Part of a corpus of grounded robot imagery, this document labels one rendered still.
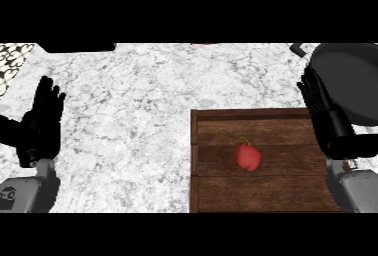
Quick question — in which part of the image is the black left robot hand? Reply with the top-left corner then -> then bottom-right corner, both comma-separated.
0,75 -> 68,169

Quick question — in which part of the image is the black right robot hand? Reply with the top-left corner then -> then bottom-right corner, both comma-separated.
296,66 -> 378,161

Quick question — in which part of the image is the red bell pepper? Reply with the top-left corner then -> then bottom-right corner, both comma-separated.
232,136 -> 263,172

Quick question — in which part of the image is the brown wooden tray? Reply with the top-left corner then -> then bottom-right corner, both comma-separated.
189,107 -> 343,214

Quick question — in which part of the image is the black and white patterned object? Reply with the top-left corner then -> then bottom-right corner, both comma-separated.
0,43 -> 37,98

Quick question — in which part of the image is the black appliance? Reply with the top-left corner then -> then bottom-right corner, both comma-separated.
37,43 -> 118,54

